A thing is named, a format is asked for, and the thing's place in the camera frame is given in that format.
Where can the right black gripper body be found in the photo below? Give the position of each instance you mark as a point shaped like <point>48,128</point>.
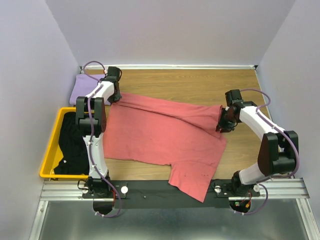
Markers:
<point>226,122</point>

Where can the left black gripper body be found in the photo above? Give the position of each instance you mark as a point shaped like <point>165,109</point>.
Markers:
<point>115,97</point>

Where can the red t shirt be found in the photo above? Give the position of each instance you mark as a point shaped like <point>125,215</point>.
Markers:
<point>161,132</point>

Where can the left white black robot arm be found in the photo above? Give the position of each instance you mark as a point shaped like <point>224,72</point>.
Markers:
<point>91,121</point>

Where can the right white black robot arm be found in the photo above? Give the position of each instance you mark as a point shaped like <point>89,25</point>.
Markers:
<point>278,155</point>

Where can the folded purple t shirt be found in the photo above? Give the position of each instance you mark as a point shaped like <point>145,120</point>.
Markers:
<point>85,86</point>

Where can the black t shirt in bin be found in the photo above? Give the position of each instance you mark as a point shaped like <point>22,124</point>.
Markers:
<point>75,157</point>

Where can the yellow plastic bin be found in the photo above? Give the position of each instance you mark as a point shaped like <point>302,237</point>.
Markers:
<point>50,150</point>

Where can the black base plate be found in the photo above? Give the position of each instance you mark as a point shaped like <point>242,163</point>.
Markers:
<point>169,201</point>

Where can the aluminium front rail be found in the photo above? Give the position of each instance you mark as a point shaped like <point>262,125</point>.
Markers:
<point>292,188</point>

